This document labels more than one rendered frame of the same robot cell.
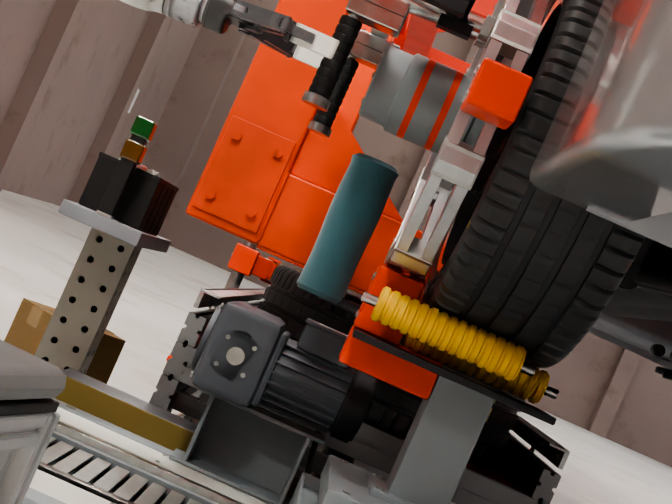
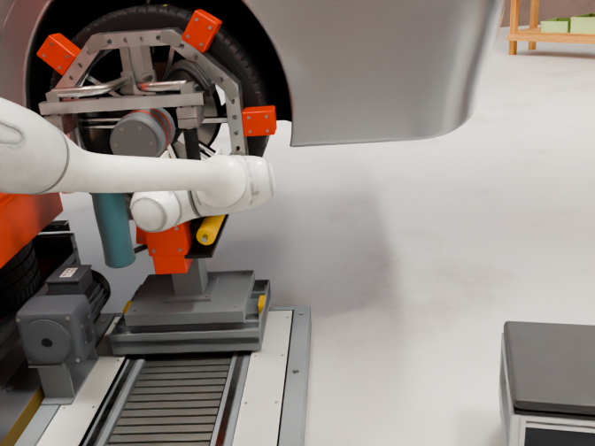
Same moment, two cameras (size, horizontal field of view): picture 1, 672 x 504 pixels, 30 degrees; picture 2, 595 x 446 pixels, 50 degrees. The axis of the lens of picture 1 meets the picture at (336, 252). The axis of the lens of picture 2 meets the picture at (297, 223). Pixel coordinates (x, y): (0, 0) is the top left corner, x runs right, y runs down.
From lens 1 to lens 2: 2.41 m
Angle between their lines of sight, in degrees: 87
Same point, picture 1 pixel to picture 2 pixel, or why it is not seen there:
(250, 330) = (84, 311)
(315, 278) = (131, 256)
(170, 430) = (33, 402)
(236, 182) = not seen: outside the picture
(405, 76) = (161, 132)
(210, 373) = (87, 348)
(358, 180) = (119, 196)
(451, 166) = not seen: hidden behind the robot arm
